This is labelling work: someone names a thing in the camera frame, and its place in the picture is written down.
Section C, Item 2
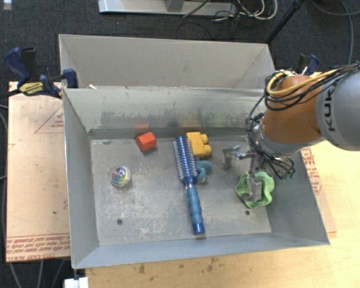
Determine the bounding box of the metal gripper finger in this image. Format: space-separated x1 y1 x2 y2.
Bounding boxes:
222 144 244 171
247 175 263 202

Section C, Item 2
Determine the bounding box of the light blue toy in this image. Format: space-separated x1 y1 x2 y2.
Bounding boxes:
194 158 214 185

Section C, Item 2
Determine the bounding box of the yellow toy brick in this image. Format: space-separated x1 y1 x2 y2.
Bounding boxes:
185 131 212 159

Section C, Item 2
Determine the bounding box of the blue hairbrush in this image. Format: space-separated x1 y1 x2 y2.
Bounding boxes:
172 135 206 236

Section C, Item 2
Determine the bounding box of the grey metal bin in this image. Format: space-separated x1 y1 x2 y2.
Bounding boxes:
58 34 331 270

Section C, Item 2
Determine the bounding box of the orange-red block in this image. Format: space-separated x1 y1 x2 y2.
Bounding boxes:
136 131 158 152

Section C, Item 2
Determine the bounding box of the clear ball with colourful swirl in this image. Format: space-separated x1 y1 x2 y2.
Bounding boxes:
109 165 131 189

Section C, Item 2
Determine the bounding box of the brown cardboard board red print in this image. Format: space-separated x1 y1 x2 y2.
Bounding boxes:
5 81 338 263

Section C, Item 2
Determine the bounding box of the green wavy ring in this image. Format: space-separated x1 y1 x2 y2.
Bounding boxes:
235 170 275 209

